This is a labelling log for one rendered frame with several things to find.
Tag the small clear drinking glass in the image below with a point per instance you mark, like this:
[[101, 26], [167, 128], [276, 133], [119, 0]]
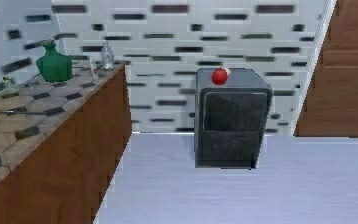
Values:
[[94, 69]]

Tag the small pale green bottle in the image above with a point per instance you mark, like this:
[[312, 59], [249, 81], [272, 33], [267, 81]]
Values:
[[7, 86]]

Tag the green spray bottle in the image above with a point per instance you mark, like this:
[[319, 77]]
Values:
[[53, 66]]

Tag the red apple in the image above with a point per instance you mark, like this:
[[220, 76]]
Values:
[[219, 76]]

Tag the brown wooden kitchen counter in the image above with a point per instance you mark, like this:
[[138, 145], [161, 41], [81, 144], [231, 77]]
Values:
[[63, 156]]

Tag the clear glass bottle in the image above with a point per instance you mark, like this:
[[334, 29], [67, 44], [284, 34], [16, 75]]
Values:
[[107, 56]]

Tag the brown wooden door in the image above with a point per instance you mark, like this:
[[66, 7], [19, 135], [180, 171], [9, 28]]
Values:
[[340, 73]]

